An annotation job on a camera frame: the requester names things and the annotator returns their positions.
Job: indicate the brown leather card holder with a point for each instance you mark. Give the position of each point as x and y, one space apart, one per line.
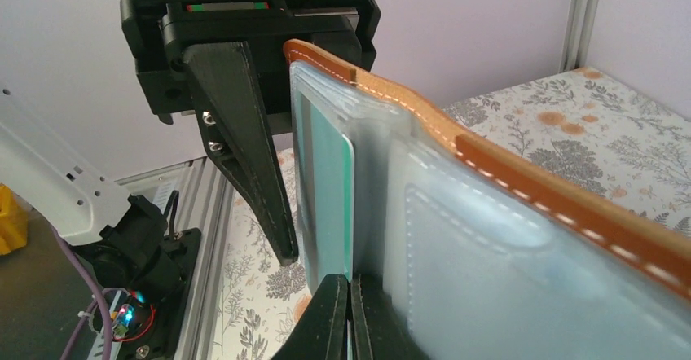
505 260

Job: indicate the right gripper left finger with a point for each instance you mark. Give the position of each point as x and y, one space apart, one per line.
320 333

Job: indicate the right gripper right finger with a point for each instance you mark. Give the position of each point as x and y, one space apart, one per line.
375 329

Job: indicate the yellow plastic bin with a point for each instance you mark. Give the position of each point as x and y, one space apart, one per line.
14 223

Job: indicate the teal grey credit card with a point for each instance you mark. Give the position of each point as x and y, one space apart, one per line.
325 193

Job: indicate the floral patterned table mat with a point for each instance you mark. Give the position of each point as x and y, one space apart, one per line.
583 126

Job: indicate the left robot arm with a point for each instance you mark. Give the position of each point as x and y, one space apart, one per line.
77 200

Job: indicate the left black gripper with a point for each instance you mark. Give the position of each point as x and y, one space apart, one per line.
225 77

